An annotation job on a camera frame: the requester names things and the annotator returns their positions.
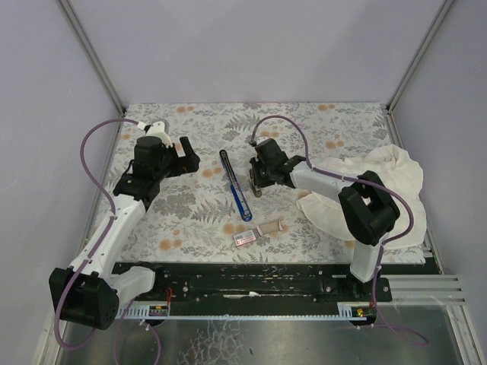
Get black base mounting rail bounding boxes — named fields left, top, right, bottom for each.
left=135, top=262, right=392, bottom=306

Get white slotted cable duct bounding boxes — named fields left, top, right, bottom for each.
left=116, top=297, right=366, bottom=322

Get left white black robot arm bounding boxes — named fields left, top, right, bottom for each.
left=49, top=136, right=200, bottom=330

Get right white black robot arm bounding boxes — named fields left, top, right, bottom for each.
left=250, top=138, right=400, bottom=283

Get right aluminium frame post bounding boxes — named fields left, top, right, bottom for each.
left=386, top=0, right=457, bottom=113

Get white crumpled cloth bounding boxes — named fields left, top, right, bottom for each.
left=296, top=144, right=427, bottom=250

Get blue stapler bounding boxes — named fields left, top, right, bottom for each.
left=219, top=150, right=253, bottom=222

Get left aluminium frame post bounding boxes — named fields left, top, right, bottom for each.
left=56, top=0, right=126, bottom=115

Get red white staple box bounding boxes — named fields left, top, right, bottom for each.
left=233, top=230, right=257, bottom=247

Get right aluminium extrusion rail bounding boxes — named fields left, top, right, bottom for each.
left=385, top=275, right=466, bottom=306

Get aluminium frame post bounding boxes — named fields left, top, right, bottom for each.
left=386, top=0, right=457, bottom=113
left=56, top=0, right=126, bottom=115

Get floral patterned table mat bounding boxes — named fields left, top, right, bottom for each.
left=119, top=103, right=392, bottom=264

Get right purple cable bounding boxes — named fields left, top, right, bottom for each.
left=250, top=115, right=430, bottom=349

